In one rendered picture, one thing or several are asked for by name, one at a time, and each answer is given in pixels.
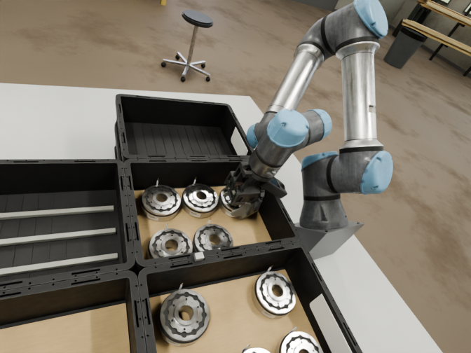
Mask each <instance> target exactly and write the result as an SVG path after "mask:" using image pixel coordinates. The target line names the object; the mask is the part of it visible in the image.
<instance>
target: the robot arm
mask: <svg viewBox="0 0 471 353"><path fill-rule="evenodd" d="M387 33H388V21H387V18H386V16H385V12H384V9H383V7H382V5H381V4H380V2H379V1H378V0H354V2H352V3H351V4H348V5H347V6H344V7H343V8H340V9H338V10H337V11H334V12H333V13H331V14H329V15H326V16H324V17H323V18H321V19H320V20H318V21H317V22H316V23H315V24H314V25H313V26H312V27H311V28H310V29H309V30H308V31H307V33H306V34H305V35H304V37H303V38H302V40H301V41H300V43H299V44H298V46H297V47H296V50H295V51H294V60H293V62H292V64H291V66H290V67H289V69H288V71H287V73H286V75H285V77H284V78H283V80H282V83H281V84H280V86H279V88H278V90H277V92H276V93H275V95H274V97H273V99H272V101H271V103H270V104H269V106H268V108H267V110H266V112H265V114H264V116H263V118H262V119H261V121H260V122H259V123H255V124H253V125H251V126H250V127H249V128H248V130H247V141H248V144H249V145H250V146H251V147H252V148H253V149H254V150H253V152H252V154H251V156H250V158H249V161H248V162H240V164H239V166H238V168H237V170H236V171H230V173H229V175H228V176H227V178H226V180H225V182H224V183H225V184H227V185H226V189H227V192H225V194H224V195H225V196H229V198H230V201H231V205H241V206H240V208H238V209H235V210H233V211H232V212H231V216H238V219H244V218H246V217H248V216H250V215H252V214H253V213H255V212H257V211H258V209H259V208H260V205H261V203H262V199H263V197H264V193H265V189H266V190H267V191H269V192H270V193H272V194H274V195H276V196H277V197H279V198H283V197H285V196H286V195H287V191H286V190H285V185H284V184H283V183H282V182H281V181H280V180H278V179H276V178H275V177H274V176H275V175H276V174H277V173H278V171H279V170H280V168H281V167H282V166H283V165H284V164H285V163H286V161H287V160H288V158H289V157H290V156H291V154H293V152H295V151H298V150H300V149H302V148H304V147H306V146H309V145H311V144H313V143H315V142H319V141H321V140H322V139H323V138H325V137H326V136H327V135H328V134H329V133H330V132H331V129H332V120H331V118H330V116H329V114H328V113H327V112H325V111H323V110H322V109H314V110H312V109H311V110H308V111H307V112H304V113H299V112H297V111H296V110H297V108H298V106H299V104H300V102H301V100H302V98H303V96H304V94H305V92H306V90H307V88H308V85H309V83H310V81H311V79H312V77H313V75H314V73H315V71H316V70H318V69H319V68H320V67H321V66H322V64H323V62H324V61H325V60H327V59H328V58H330V57H332V56H334V55H335V56H336V57H337V58H338V59H340V60H341V71H342V90H343V126H344V144H343V145H342V146H341V147H340V148H339V155H338V153H337V151H329V152H324V153H317V154H313V155H309V156H306V157H305V158H303V159H302V161H301V175H302V186H303V207H302V210H301V215H300V217H299V224H300V226H301V227H303V228H308V229H315V230H331V229H337V228H343V227H346V226H347V225H348V217H347V216H346V213H345V210H344V208H343V205H342V203H341V193H354V194H363V195H368V194H379V193H382V192H383V191H384V190H385V189H386V188H387V187H388V185H389V183H390V180H391V178H392V174H393V161H392V160H391V159H392V157H391V155H390V154H389V152H386V151H384V150H383V145H382V144H381V143H380V142H379V141H378V140H377V133H376V95H375V75H374V54H375V53H376V52H377V51H378V49H379V48H380V43H379V39H382V38H383V37H384V36H386V34H387ZM230 176H231V178H230V180H229V181H228V178H229V177H230Z"/></svg>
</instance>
